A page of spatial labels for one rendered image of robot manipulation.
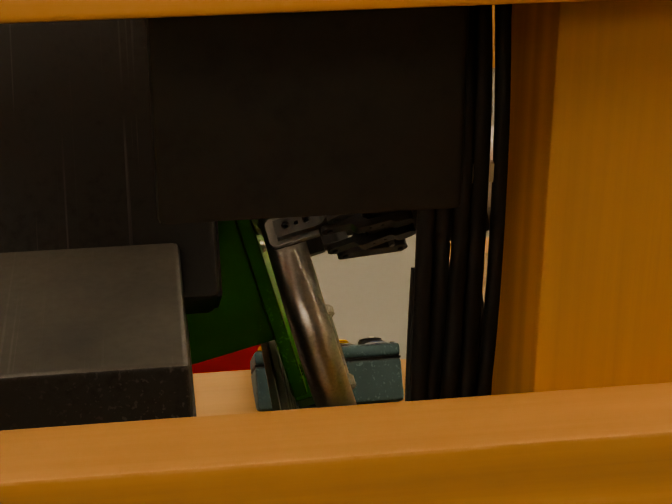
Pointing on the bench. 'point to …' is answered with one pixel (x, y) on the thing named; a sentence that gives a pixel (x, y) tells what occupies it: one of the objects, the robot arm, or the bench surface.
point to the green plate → (245, 306)
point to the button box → (379, 392)
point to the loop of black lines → (465, 237)
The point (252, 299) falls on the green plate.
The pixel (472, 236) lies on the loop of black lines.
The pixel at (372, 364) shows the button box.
